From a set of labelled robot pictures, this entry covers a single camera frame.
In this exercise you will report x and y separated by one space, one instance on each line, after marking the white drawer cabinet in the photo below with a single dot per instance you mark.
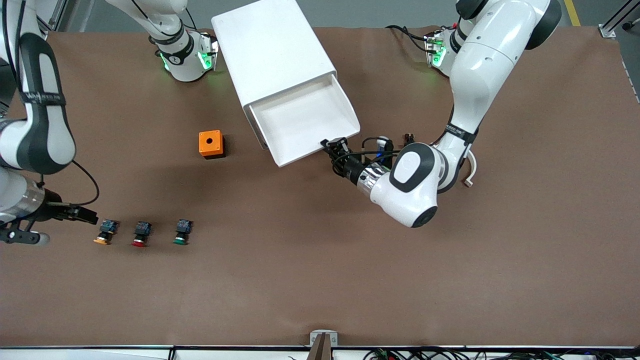
270 50

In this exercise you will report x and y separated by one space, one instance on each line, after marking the orange box with hole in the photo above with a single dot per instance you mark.
211 143

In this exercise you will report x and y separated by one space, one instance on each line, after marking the white plastic drawer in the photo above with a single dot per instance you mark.
300 120

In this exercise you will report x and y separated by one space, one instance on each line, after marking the red push button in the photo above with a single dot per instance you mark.
141 234

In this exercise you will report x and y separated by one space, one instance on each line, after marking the grey metal bracket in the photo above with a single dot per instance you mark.
315 337

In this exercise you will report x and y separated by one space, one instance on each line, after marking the green push button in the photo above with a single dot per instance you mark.
182 231

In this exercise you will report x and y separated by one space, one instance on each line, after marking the white rectangular push button switch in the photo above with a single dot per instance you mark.
408 138

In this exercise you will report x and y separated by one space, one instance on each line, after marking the yellow push button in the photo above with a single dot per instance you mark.
106 231

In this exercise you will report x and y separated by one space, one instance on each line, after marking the aluminium frame profile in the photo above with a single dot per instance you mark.
62 15
617 20

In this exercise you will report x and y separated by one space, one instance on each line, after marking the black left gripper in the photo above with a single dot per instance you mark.
349 168

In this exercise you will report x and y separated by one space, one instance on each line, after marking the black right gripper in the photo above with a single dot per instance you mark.
54 211

